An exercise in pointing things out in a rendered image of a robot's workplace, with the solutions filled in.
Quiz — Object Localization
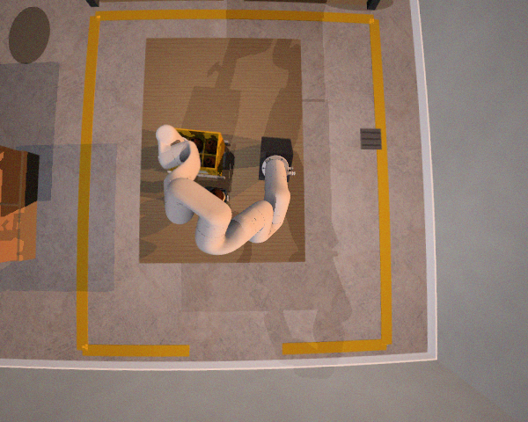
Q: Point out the brown glass bottle with cream label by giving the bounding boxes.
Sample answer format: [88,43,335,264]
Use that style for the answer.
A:
[210,188,225,201]

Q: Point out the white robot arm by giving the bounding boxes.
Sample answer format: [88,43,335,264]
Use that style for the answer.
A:
[156,125,295,255]

